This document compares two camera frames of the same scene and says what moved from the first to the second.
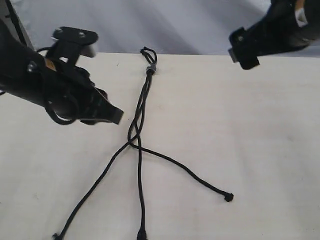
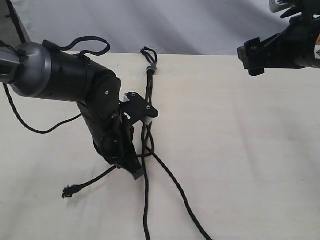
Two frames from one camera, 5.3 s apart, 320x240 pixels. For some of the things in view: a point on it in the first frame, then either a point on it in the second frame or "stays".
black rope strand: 131,133 to 69,190
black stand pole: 13,18 stays
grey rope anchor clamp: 153,67 stays
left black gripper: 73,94 to 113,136
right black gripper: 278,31 to 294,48
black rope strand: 131,130 to 196,221
